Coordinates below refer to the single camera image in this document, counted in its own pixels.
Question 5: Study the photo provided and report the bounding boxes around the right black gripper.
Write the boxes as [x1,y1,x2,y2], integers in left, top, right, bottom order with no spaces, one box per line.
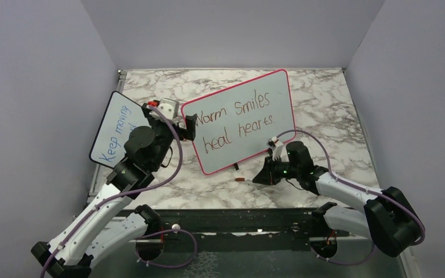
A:
[253,154,300,185]

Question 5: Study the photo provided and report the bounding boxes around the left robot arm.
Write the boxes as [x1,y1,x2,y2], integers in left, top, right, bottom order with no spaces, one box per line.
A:
[31,101,197,277]

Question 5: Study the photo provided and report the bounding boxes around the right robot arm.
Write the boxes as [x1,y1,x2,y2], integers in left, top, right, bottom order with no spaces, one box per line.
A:
[252,140,424,257]

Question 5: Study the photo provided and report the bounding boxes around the pink framed whiteboard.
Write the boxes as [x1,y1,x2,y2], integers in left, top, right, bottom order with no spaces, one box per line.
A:
[181,69,296,175]

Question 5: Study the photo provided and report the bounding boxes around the black framed written whiteboard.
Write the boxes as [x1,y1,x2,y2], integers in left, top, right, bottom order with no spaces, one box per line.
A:
[89,91,148,168]

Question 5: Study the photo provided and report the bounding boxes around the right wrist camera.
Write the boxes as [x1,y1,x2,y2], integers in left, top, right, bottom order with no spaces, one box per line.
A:
[267,137,284,161]

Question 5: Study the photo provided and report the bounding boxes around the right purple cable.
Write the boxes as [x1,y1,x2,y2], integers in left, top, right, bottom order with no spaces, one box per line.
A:
[274,129,426,246]

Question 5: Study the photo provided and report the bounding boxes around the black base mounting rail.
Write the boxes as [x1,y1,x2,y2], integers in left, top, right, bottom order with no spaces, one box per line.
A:
[134,208,349,253]

